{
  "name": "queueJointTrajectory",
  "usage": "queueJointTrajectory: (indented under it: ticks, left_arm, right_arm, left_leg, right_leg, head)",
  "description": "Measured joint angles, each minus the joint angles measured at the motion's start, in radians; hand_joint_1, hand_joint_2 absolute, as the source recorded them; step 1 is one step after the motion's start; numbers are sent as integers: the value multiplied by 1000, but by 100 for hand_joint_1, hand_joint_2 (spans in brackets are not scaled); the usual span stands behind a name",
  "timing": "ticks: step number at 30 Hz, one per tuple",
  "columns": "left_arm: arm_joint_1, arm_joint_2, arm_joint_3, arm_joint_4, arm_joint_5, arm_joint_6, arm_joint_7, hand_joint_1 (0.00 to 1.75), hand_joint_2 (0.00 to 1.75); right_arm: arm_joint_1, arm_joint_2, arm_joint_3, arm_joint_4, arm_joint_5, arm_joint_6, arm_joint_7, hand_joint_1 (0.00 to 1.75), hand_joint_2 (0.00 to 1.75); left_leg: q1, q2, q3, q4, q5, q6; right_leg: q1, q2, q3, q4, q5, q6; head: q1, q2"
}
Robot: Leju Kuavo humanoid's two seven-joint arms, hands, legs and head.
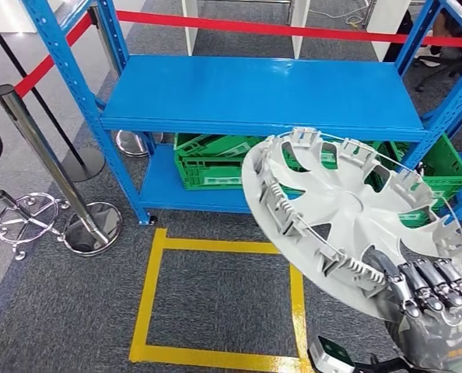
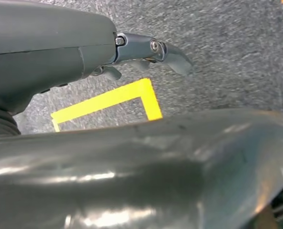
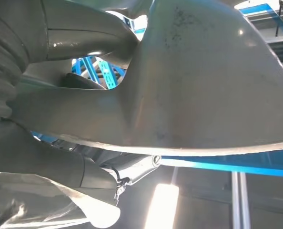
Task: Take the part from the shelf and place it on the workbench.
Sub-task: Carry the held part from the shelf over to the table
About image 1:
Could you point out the silver plastic wheel hubcap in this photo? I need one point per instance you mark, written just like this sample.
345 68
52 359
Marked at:
344 206

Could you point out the white table with chrome rail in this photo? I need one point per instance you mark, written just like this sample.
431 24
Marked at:
190 26

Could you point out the long red barrier belt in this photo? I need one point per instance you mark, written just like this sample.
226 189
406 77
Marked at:
254 27

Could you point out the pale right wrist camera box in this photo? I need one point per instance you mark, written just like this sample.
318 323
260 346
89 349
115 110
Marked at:
324 358

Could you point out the white desk panel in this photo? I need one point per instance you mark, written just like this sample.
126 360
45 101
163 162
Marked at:
386 26

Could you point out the person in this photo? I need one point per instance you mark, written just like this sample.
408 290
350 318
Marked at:
446 31

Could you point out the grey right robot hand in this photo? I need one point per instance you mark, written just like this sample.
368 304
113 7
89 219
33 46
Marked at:
441 324

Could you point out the dark stanchion post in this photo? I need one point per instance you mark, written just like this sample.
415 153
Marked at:
132 146

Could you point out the chrome stanchion post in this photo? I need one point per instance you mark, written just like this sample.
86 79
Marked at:
40 149

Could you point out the black bag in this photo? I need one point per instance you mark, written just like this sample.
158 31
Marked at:
394 49

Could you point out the black office chair base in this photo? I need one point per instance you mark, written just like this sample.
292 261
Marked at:
441 64

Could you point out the black stanchion post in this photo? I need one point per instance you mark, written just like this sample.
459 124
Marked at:
83 164

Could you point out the short red barrier belt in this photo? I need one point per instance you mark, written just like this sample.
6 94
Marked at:
48 64

